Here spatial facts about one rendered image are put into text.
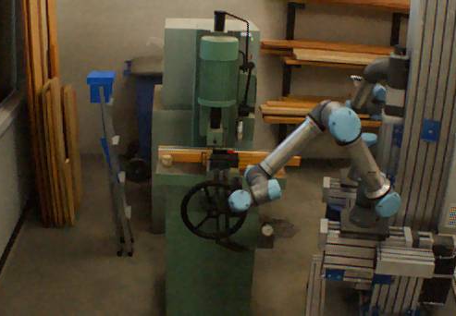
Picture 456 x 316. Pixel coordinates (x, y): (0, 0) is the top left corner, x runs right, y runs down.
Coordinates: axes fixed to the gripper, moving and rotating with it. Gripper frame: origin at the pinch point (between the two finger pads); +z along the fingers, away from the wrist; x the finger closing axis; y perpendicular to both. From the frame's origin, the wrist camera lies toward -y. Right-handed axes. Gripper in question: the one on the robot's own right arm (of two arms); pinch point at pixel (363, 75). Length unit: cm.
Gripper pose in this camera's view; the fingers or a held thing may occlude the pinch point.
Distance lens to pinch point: 348.6
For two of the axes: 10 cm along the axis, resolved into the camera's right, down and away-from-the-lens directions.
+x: 9.9, -1.1, 0.4
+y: 0.8, 9.2, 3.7
